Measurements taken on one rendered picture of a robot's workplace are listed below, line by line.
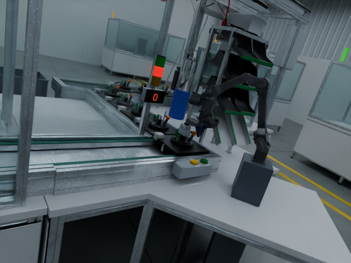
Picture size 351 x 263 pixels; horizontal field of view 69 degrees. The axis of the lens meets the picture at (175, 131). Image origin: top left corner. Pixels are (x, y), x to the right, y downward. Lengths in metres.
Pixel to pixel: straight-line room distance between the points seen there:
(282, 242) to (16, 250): 0.97
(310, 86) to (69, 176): 10.51
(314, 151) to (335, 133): 0.50
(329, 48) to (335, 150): 6.35
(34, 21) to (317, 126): 5.14
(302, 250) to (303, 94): 10.15
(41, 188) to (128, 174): 0.33
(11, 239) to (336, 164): 4.97
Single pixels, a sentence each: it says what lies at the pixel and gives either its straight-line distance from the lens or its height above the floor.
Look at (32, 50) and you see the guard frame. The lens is 0.82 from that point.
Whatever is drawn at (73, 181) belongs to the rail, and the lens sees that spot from 1.04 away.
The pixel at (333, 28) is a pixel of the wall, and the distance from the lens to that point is 11.29.
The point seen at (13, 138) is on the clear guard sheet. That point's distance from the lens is 0.89.
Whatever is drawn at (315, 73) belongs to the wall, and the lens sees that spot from 11.11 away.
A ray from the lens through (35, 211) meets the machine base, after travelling 1.00.
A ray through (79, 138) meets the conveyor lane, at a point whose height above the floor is 0.96.
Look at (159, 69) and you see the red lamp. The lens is 1.35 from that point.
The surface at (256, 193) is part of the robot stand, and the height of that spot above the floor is 0.92.
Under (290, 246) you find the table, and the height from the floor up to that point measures 0.86.
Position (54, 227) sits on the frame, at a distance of 1.05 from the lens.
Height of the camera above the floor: 1.46
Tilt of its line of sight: 17 degrees down
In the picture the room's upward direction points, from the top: 15 degrees clockwise
